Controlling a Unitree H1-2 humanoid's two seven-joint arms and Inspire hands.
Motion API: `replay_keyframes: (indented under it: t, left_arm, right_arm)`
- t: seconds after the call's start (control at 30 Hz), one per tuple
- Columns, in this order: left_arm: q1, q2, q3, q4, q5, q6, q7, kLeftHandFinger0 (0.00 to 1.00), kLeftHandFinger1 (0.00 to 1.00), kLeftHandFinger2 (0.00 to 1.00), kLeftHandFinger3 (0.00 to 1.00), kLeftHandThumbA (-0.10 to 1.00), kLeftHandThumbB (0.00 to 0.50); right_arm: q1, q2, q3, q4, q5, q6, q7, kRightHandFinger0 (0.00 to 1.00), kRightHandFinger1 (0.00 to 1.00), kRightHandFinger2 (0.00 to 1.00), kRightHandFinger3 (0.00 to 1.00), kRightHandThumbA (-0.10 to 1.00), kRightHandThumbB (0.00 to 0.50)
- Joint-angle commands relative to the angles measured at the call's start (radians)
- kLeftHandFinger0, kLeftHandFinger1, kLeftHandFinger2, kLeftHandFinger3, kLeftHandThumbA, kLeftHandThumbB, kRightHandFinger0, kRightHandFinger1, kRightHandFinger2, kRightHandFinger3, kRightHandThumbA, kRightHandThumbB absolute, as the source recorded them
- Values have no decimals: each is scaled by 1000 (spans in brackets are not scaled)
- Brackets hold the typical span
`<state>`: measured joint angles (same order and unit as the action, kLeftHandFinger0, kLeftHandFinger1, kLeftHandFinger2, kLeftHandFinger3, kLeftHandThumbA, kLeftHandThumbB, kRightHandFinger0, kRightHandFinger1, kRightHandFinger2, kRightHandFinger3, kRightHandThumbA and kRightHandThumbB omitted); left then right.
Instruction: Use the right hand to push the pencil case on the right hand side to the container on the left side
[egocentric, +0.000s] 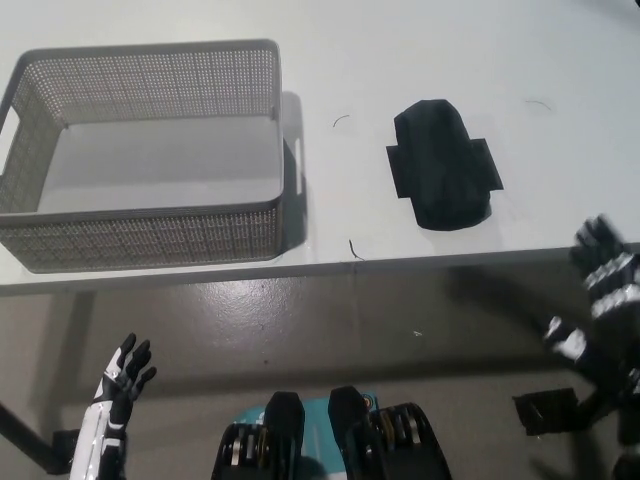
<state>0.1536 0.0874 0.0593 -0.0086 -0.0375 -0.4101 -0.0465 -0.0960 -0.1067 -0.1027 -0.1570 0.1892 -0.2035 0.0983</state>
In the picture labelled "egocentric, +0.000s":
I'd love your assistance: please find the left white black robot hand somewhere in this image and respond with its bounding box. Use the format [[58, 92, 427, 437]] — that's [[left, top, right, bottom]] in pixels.
[[90, 333, 158, 407]]

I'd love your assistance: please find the black cloth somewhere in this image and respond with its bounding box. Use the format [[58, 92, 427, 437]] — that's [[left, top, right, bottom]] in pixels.
[[393, 98, 495, 232]]

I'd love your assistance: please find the grey mesh plastic basket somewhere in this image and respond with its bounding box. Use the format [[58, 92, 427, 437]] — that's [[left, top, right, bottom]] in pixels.
[[0, 38, 287, 274]]

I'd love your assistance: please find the grey table leg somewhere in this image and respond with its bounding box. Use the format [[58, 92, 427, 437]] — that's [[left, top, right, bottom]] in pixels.
[[58, 291, 97, 434]]

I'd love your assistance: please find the black tape floor patch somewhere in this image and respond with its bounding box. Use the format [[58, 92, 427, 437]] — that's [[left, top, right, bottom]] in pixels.
[[512, 388, 577, 437]]

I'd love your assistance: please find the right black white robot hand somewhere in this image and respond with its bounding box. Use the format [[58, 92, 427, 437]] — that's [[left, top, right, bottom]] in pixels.
[[543, 214, 640, 387]]

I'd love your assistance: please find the black tape cross mark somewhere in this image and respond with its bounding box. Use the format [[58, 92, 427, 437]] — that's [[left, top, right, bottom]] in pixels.
[[385, 139, 504, 200]]

